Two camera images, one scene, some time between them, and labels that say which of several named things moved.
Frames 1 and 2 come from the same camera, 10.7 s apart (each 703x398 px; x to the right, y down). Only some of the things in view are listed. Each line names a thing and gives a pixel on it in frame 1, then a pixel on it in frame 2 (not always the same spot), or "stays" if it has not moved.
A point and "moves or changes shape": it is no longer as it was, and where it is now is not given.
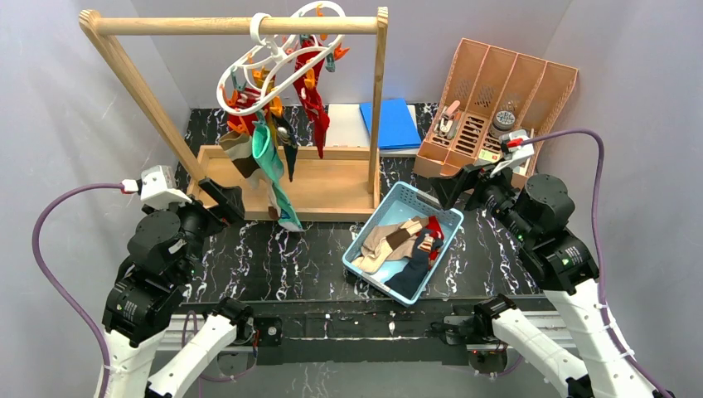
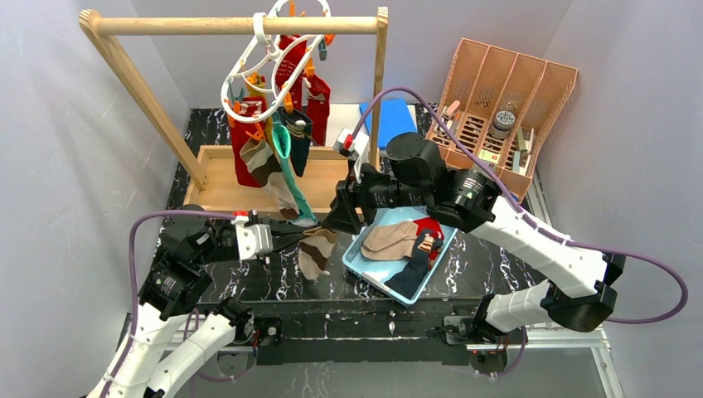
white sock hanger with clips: [312, 35] moves or changes shape
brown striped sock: [386, 243] → [314, 250]
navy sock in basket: [406, 282] stays
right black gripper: [468, 186] → [351, 196]
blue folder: [398, 128] stays
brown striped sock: [239, 145] → [265, 168]
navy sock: [288, 138] → [299, 127]
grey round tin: [503, 121] stays
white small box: [488, 155] stays
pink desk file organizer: [489, 94] stays
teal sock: [267, 151] → [282, 142]
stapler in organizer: [446, 121] stays
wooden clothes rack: [298, 184] stays
